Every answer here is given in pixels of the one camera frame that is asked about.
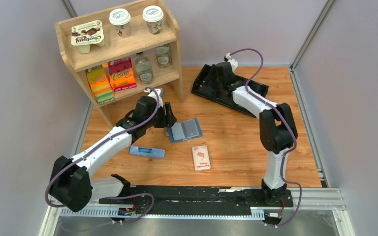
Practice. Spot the right paper coffee cup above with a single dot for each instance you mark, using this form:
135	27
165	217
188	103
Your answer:
153	16

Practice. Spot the white pink sponge packet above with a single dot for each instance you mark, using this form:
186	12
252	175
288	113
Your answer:
201	158

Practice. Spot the left paper coffee cup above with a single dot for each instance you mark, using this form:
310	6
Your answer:
120	18

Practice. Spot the left clear glass bottle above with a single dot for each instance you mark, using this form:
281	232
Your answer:
143	68

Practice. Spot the wooden two-tier shelf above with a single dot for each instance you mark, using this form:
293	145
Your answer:
116	48

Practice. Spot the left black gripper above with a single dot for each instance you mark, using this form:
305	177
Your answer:
167	119

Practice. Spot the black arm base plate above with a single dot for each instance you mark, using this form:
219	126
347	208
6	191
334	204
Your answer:
193	200

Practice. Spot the multicolour sponge stack pack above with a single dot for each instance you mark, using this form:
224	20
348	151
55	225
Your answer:
99	84

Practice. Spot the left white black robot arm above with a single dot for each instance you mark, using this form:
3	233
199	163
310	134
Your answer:
71	180

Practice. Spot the Chobani yogurt pack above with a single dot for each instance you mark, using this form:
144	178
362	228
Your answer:
87	34

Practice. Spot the right clear glass bottle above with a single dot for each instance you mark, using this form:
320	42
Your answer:
163	55

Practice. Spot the black compartment tray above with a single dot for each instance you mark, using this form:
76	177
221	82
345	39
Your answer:
202	87

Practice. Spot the blue flat box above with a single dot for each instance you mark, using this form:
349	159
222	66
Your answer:
153	153

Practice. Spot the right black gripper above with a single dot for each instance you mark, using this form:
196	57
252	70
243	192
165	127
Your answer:
214	74

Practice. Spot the clear glass bottle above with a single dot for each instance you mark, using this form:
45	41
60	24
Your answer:
163	55
143	68

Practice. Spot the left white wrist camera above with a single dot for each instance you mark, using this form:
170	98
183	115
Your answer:
155	93

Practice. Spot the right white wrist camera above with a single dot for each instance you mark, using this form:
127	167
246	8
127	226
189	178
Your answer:
233	62

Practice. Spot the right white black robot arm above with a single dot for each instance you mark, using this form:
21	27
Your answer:
277	128

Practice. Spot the aluminium frame rail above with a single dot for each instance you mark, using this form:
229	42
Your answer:
306	212

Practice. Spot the red orange Scrub Mommy box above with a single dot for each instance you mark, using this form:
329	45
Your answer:
121	74

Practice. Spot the paper coffee cup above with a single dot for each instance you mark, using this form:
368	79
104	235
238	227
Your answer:
153	16
120	18

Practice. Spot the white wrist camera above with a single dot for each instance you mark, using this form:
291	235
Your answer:
155	93
233	62

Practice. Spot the blue leather card holder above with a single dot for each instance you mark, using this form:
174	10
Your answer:
184	131

